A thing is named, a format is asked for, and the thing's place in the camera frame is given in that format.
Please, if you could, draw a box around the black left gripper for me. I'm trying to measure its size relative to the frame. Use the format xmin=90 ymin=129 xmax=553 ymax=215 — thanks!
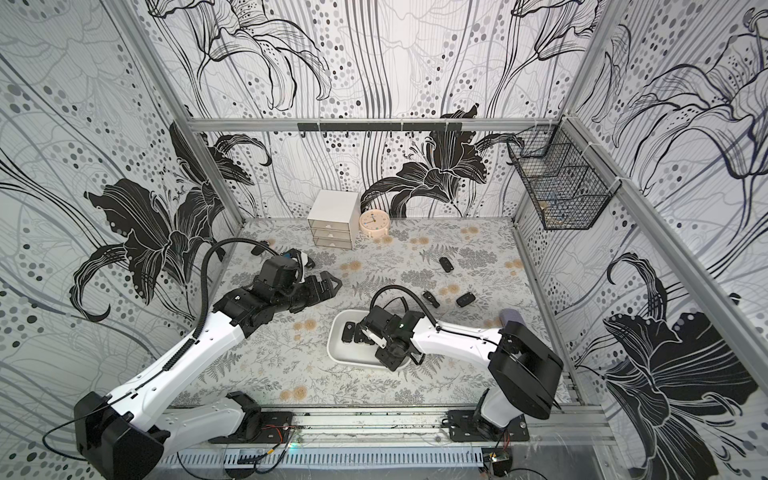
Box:
xmin=270 ymin=270 xmax=343 ymax=314

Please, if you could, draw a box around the black mercedes key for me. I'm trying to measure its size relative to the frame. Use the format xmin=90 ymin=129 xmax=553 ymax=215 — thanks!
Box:
xmin=422 ymin=291 xmax=440 ymax=309

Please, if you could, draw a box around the white rectangular storage tray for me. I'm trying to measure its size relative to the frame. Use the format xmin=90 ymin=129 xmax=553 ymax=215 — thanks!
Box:
xmin=327 ymin=309 xmax=389 ymax=370

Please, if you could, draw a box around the black flip key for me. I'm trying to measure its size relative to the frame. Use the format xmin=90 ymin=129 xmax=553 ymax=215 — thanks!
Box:
xmin=438 ymin=257 xmax=454 ymax=273
xmin=341 ymin=322 xmax=356 ymax=343
xmin=456 ymin=292 xmax=476 ymax=308

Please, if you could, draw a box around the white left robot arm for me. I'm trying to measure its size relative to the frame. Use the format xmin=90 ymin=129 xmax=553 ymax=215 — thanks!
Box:
xmin=74 ymin=251 xmax=342 ymax=479

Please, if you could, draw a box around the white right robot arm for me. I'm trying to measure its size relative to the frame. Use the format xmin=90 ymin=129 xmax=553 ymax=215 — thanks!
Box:
xmin=357 ymin=306 xmax=563 ymax=435

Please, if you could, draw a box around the white mini drawer cabinet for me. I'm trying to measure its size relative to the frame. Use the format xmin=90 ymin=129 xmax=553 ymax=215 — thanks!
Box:
xmin=307 ymin=190 xmax=361 ymax=250

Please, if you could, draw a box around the pink round alarm clock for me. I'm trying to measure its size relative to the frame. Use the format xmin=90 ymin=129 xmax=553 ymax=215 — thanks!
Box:
xmin=359 ymin=209 xmax=391 ymax=239

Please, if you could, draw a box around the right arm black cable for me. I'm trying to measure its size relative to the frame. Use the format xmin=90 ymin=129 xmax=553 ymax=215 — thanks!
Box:
xmin=368 ymin=284 xmax=442 ymax=331

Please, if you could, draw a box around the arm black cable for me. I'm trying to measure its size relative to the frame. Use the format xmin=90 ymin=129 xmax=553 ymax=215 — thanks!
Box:
xmin=368 ymin=284 xmax=442 ymax=331
xmin=190 ymin=237 xmax=283 ymax=340

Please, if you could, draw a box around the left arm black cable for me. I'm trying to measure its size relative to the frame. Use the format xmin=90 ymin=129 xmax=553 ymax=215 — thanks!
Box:
xmin=190 ymin=237 xmax=283 ymax=340

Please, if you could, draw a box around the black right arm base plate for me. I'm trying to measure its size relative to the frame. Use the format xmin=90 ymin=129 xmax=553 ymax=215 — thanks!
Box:
xmin=441 ymin=387 xmax=530 ymax=443

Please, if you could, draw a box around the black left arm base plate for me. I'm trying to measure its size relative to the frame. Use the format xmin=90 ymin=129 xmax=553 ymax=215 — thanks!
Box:
xmin=209 ymin=391 xmax=294 ymax=445

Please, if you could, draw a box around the black wire wall basket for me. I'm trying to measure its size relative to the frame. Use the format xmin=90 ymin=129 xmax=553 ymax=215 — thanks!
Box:
xmin=506 ymin=118 xmax=615 ymax=231

